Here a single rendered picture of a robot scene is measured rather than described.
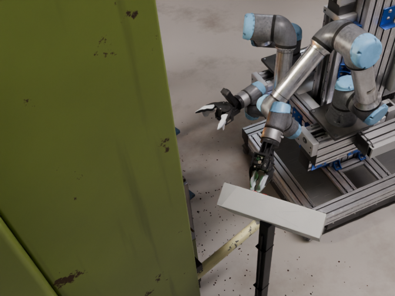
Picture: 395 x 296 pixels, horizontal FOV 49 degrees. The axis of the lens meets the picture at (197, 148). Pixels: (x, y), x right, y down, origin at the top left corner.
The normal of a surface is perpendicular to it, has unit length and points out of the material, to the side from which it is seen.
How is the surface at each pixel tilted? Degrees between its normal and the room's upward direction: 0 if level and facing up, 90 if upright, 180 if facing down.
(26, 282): 90
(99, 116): 90
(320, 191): 0
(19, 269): 90
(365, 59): 83
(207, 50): 0
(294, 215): 30
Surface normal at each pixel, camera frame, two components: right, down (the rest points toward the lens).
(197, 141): -0.07, -0.67
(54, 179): 0.65, 0.53
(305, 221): -0.26, -0.23
